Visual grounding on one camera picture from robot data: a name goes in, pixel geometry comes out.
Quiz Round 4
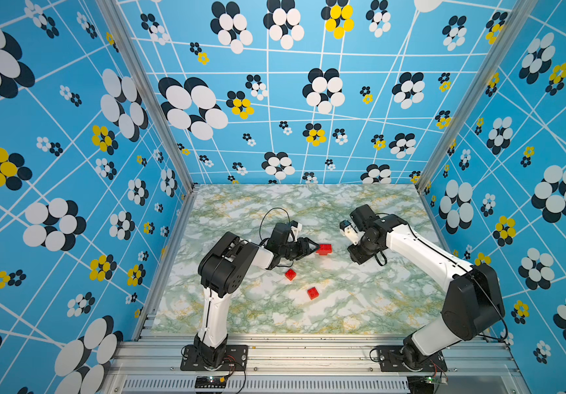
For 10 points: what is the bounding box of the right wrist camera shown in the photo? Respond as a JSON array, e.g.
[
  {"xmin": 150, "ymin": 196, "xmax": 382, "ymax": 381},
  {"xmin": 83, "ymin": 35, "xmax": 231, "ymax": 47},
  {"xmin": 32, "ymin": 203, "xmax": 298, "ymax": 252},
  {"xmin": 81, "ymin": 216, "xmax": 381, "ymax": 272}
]
[{"xmin": 340, "ymin": 220, "xmax": 361, "ymax": 246}]

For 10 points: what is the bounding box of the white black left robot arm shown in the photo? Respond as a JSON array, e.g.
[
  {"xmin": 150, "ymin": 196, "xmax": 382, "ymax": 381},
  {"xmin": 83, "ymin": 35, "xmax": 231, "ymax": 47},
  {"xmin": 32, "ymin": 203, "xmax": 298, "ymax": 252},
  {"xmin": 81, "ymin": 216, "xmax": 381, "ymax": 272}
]
[{"xmin": 194, "ymin": 221, "xmax": 321, "ymax": 369}]

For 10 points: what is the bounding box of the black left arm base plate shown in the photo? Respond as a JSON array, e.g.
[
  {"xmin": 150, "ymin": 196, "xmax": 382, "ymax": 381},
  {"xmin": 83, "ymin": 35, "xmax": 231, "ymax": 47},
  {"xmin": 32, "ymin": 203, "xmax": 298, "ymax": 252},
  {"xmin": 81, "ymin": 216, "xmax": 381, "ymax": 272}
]
[{"xmin": 179, "ymin": 345, "xmax": 248, "ymax": 372}]

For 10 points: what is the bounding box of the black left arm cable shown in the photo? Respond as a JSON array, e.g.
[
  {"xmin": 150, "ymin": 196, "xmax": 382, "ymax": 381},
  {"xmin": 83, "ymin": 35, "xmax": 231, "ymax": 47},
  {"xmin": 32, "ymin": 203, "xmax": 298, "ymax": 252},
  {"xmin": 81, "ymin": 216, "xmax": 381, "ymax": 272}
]
[{"xmin": 257, "ymin": 206, "xmax": 294, "ymax": 247}]

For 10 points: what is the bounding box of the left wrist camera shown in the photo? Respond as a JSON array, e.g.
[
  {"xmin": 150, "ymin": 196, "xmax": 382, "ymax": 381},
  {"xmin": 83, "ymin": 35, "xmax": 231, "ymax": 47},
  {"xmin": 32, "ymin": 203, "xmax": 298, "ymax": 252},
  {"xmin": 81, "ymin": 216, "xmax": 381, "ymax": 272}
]
[{"xmin": 289, "ymin": 221, "xmax": 303, "ymax": 238}]

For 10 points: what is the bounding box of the aluminium left table rail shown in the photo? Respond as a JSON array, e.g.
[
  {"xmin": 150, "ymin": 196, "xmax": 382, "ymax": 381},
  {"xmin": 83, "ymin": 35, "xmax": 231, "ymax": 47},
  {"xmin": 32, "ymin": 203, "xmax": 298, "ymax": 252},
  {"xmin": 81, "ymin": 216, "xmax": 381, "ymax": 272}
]
[{"xmin": 131, "ymin": 185, "xmax": 199, "ymax": 341}]

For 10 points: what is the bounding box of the long red lego brick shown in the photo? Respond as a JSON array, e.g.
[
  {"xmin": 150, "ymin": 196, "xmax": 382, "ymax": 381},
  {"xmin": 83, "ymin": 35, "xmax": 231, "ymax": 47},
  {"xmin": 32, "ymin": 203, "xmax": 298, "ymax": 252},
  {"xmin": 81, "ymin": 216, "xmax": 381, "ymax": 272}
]
[{"xmin": 316, "ymin": 244, "xmax": 333, "ymax": 256}]

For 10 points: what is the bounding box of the aluminium corner post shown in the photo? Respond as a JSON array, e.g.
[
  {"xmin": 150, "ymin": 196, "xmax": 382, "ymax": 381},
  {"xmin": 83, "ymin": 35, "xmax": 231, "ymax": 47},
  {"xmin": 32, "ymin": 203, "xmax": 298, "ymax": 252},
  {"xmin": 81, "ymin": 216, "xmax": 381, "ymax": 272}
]
[
  {"xmin": 417, "ymin": 0, "xmax": 538, "ymax": 195},
  {"xmin": 97, "ymin": 0, "xmax": 194, "ymax": 195}
]

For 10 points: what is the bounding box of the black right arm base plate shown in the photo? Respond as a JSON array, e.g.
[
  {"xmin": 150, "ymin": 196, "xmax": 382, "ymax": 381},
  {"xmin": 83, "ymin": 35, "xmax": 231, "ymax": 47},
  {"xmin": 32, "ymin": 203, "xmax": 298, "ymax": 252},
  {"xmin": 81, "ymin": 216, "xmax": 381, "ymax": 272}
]
[{"xmin": 369, "ymin": 346, "xmax": 447, "ymax": 374}]

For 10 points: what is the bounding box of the controller board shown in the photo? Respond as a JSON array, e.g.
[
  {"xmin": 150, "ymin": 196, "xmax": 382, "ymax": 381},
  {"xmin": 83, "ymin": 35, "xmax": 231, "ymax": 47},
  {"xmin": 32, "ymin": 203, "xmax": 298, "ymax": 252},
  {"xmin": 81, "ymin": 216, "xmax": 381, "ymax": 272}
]
[
  {"xmin": 194, "ymin": 375, "xmax": 228, "ymax": 392},
  {"xmin": 408, "ymin": 376, "xmax": 445, "ymax": 394}
]

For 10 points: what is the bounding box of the right controller board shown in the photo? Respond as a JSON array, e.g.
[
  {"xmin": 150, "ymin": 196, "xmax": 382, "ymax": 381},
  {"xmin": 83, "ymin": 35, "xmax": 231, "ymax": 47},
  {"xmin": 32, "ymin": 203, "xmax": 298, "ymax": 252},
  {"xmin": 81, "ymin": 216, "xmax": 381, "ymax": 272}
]
[{"xmin": 408, "ymin": 376, "xmax": 445, "ymax": 394}]

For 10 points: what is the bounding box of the aluminium right corner post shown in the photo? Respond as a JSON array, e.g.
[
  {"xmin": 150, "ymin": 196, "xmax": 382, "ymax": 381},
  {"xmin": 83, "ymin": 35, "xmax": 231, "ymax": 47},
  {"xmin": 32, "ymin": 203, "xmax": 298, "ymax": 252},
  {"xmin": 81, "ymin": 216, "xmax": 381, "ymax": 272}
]
[{"xmin": 417, "ymin": 0, "xmax": 538, "ymax": 195}]

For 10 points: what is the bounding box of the small red lego brick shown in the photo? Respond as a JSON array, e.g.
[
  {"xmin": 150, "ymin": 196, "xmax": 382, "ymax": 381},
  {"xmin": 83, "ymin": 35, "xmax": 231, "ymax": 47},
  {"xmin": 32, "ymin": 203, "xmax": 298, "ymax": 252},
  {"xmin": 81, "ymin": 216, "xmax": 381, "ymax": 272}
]
[{"xmin": 307, "ymin": 287, "xmax": 320, "ymax": 300}]

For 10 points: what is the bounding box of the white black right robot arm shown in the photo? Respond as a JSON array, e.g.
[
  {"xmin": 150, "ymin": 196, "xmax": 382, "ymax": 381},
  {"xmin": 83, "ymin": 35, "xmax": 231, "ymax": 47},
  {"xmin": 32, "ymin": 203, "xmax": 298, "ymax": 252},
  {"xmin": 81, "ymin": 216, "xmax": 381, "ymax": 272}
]
[{"xmin": 340, "ymin": 205, "xmax": 505, "ymax": 370}]

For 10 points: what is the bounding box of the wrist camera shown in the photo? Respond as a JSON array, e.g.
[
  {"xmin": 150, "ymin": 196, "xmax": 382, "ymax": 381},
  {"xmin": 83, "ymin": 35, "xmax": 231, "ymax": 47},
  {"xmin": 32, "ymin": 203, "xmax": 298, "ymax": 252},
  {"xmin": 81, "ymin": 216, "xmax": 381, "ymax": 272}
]
[
  {"xmin": 289, "ymin": 221, "xmax": 303, "ymax": 238},
  {"xmin": 340, "ymin": 220, "xmax": 361, "ymax": 246}
]

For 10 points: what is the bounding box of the left controller board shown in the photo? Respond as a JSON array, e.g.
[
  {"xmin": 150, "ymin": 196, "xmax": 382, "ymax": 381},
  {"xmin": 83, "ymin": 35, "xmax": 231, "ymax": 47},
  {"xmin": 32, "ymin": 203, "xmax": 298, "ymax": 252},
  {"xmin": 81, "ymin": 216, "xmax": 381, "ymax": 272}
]
[{"xmin": 194, "ymin": 375, "xmax": 228, "ymax": 392}]

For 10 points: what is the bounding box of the aluminium left corner post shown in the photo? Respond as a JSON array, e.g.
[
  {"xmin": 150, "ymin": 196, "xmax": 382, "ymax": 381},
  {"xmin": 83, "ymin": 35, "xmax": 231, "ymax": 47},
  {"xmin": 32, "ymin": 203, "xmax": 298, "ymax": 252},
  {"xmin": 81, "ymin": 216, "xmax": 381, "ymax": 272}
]
[{"xmin": 97, "ymin": 0, "xmax": 194, "ymax": 195}]

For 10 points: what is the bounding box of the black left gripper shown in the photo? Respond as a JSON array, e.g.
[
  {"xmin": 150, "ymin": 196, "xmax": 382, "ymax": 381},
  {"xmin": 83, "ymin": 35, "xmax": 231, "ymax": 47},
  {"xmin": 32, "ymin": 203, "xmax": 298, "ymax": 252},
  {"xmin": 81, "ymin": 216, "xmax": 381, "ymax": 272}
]
[{"xmin": 279, "ymin": 236, "xmax": 321, "ymax": 260}]

